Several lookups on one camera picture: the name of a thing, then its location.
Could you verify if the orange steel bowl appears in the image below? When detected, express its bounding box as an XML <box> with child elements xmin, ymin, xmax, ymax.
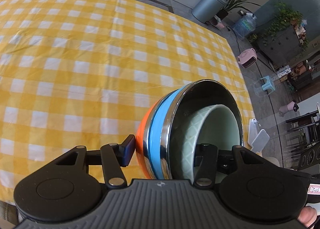
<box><xmin>136</xmin><ymin>97</ymin><xmax>164</xmax><ymax>179</ymax></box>

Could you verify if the green ceramic bowl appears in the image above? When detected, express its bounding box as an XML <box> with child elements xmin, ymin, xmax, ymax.
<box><xmin>175</xmin><ymin>105</ymin><xmax>241</xmax><ymax>181</ymax></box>

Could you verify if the blue steel bowl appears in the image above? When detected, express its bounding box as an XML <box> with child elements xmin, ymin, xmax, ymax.
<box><xmin>144</xmin><ymin>79</ymin><xmax>244</xmax><ymax>180</ymax></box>

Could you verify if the person's hand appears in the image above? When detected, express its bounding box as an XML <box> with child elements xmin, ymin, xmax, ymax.
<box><xmin>298</xmin><ymin>206</ymin><xmax>317</xmax><ymax>227</ymax></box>

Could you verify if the white phone stand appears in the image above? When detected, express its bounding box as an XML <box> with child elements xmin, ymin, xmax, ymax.
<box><xmin>248</xmin><ymin>118</ymin><xmax>270</xmax><ymax>153</ymax></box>

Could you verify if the small blue plastic stool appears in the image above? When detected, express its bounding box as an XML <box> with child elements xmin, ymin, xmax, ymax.
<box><xmin>260</xmin><ymin>75</ymin><xmax>276</xmax><ymax>93</ymax></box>

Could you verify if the yellow checkered tablecloth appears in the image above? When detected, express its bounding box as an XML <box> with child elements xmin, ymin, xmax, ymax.
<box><xmin>1</xmin><ymin>0</ymin><xmax>254</xmax><ymax>203</ymax></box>

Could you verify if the pink space heater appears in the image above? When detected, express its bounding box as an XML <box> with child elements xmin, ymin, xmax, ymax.
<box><xmin>238</xmin><ymin>48</ymin><xmax>258</xmax><ymax>68</ymax></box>

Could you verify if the dark grey sideboard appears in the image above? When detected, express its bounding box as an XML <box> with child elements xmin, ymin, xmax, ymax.
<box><xmin>257</xmin><ymin>26</ymin><xmax>306</xmax><ymax>67</ymax></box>

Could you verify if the large water bottle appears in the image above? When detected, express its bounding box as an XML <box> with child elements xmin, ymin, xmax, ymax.
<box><xmin>232</xmin><ymin>13</ymin><xmax>257</xmax><ymax>39</ymax></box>

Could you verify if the grey blue trash can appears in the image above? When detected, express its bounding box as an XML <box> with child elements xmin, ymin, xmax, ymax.
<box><xmin>191</xmin><ymin>0</ymin><xmax>227</xmax><ymax>23</ymax></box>

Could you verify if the green leafy floor plant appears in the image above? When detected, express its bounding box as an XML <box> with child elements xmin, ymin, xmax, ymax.
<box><xmin>216</xmin><ymin>0</ymin><xmax>261</xmax><ymax>20</ymax></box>

